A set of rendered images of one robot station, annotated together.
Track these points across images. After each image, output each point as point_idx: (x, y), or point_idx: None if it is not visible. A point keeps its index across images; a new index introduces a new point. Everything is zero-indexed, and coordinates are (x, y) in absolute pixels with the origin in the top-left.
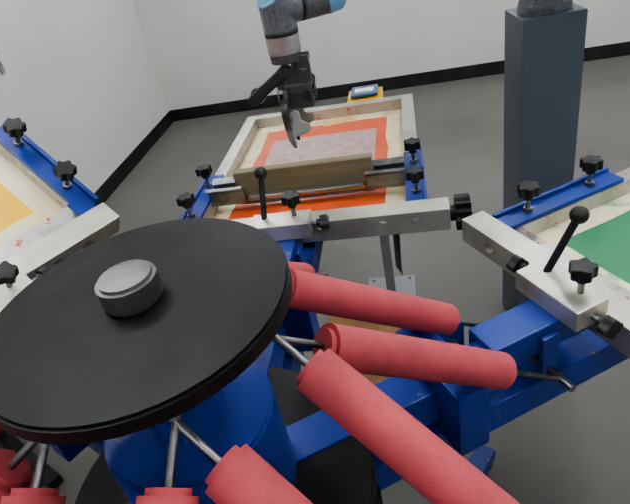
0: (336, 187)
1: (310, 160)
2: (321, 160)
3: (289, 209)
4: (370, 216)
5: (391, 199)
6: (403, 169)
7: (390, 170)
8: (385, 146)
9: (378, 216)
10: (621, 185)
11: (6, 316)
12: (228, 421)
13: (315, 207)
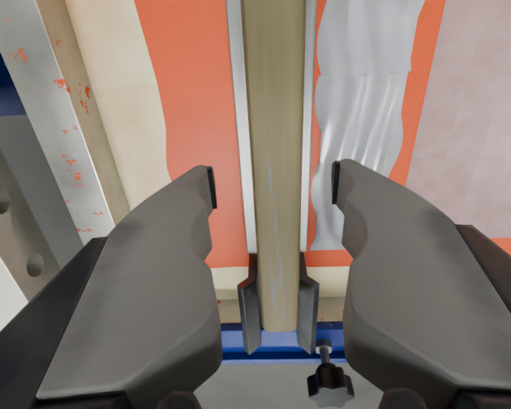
0: (242, 193)
1: (286, 162)
2: (273, 205)
3: (208, 17)
4: None
5: (234, 276)
6: (245, 350)
7: (243, 332)
8: None
9: None
10: None
11: None
12: None
13: (214, 110)
